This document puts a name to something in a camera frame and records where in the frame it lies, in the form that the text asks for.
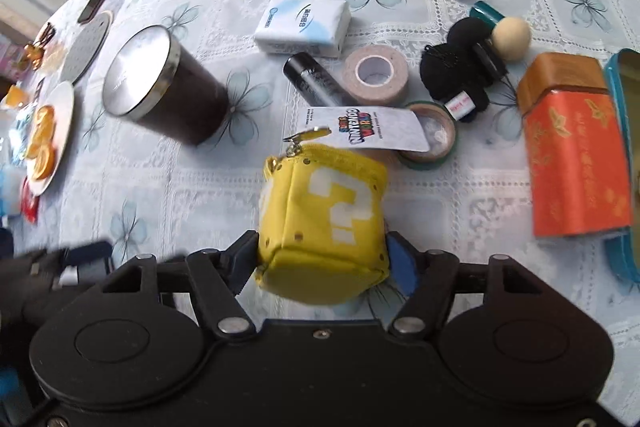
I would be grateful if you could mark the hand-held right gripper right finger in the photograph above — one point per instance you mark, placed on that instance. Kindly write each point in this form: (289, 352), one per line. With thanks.
(400, 264)

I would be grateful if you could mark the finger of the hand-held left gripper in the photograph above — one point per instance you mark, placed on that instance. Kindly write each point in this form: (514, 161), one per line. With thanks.
(87, 254)

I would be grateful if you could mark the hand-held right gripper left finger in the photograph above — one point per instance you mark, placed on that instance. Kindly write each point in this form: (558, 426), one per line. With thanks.
(245, 257)

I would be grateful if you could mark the yellow question mark pouch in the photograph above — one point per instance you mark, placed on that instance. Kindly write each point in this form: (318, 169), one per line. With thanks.
(320, 217)

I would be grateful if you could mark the green tape roll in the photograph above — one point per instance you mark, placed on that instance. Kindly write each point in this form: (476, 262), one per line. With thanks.
(421, 163)

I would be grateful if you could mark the beige tape roll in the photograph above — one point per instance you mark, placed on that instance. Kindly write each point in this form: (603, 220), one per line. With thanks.
(385, 94)

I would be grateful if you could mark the black cylindrical tube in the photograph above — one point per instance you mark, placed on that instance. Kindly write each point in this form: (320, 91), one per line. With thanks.
(315, 79)

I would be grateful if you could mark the small black plush toy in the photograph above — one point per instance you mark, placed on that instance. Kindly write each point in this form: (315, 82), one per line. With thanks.
(445, 77)

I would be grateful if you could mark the white tissue packet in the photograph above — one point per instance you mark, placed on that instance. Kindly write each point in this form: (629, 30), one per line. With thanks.
(300, 27)

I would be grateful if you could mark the black round puff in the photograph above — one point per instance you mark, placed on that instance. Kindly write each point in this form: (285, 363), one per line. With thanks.
(465, 34)

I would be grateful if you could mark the teal makeup sponge brush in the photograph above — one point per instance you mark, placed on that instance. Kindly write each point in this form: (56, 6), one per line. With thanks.
(510, 39)

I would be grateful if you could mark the teal gold metal tray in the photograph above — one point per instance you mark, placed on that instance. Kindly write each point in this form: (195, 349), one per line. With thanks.
(612, 92)

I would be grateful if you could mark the small red object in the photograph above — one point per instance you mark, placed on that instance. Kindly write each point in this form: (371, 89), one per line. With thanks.
(30, 202)

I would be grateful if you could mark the person's blue trouser leg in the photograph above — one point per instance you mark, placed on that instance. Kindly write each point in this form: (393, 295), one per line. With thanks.
(7, 389)

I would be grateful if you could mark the orange slices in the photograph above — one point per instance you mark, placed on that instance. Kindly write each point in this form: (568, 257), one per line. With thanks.
(42, 142)

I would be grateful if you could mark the white plate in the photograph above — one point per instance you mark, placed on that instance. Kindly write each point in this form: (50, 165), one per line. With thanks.
(62, 117)

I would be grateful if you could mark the brown canister silver lid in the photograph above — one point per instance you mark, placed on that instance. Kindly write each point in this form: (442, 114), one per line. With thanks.
(190, 102)

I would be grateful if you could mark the orange tea tin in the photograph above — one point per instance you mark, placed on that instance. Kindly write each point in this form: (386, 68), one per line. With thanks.
(570, 167)

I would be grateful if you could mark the grey round trivet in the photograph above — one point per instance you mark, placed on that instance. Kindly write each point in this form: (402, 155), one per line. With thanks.
(87, 44)

